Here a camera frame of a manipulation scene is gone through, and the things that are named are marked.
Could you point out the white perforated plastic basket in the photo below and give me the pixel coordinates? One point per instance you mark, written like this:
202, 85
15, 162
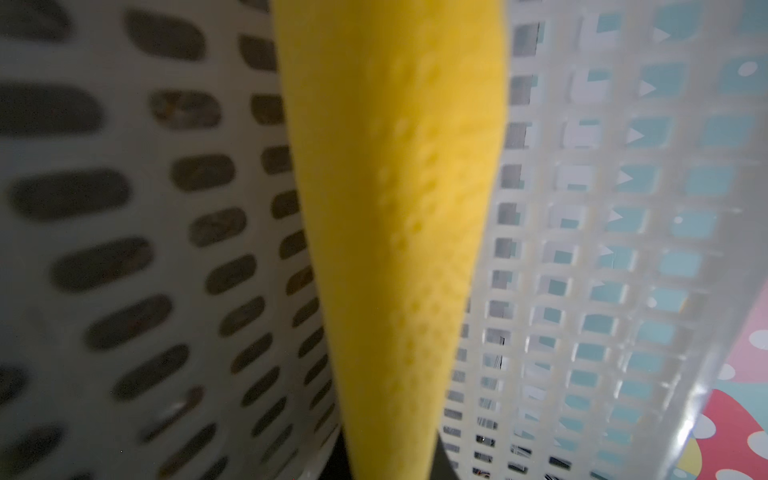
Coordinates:
159, 318

